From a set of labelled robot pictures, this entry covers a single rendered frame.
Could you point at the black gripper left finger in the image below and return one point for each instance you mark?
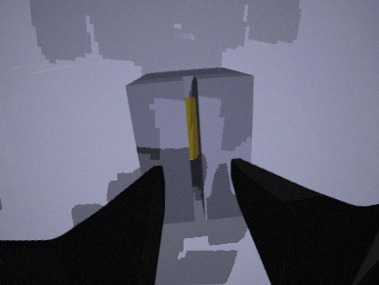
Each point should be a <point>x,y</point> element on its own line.
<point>119,245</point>

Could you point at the dark grey box walls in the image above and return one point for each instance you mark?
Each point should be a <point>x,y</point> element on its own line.
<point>188,84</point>

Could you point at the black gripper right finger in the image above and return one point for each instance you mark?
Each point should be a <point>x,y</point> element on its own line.
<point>304,237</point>

